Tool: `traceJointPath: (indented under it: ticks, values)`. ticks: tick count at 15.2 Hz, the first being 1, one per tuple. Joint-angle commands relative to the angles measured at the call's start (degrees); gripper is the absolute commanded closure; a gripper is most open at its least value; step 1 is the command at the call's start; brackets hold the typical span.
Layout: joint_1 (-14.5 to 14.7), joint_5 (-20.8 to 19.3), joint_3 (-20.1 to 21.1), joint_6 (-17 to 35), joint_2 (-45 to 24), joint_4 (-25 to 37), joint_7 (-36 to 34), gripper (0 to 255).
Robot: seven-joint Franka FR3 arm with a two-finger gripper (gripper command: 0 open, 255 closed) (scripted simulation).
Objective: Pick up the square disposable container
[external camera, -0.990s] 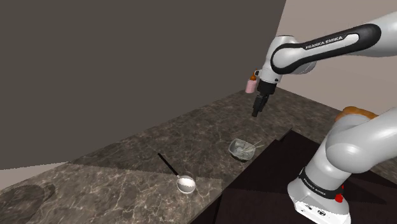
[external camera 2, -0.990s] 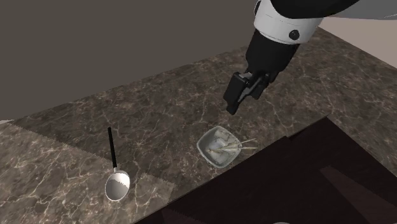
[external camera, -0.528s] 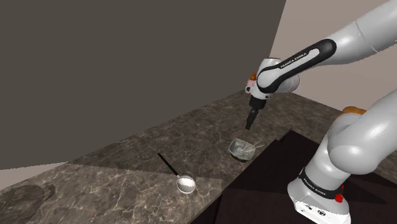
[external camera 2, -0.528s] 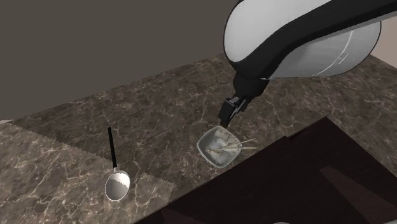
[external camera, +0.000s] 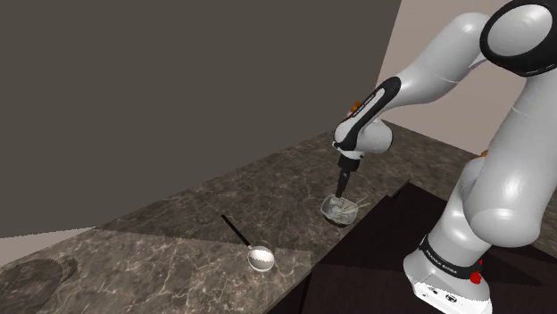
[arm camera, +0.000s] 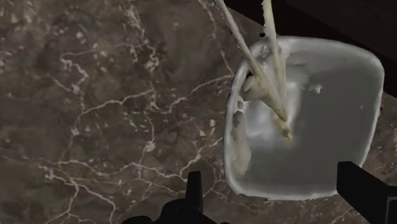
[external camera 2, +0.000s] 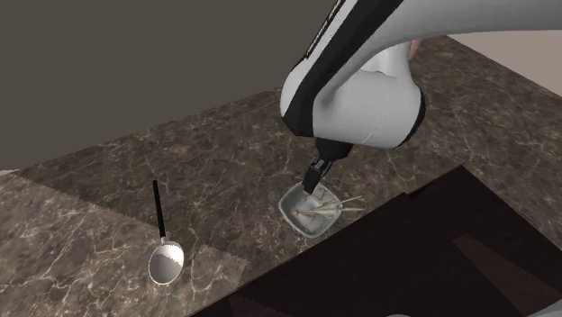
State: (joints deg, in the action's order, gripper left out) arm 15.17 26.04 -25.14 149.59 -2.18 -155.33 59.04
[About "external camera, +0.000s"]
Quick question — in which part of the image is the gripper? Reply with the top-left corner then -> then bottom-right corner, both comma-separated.
334,153 -> 362,199

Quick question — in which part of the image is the clear glass bowl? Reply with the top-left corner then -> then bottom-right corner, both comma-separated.
320,194 -> 361,227

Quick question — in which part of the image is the dark robot stand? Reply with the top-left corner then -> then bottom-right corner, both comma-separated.
269,181 -> 557,314

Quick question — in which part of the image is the silver ladle with black handle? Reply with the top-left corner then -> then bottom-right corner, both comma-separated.
220,214 -> 276,273

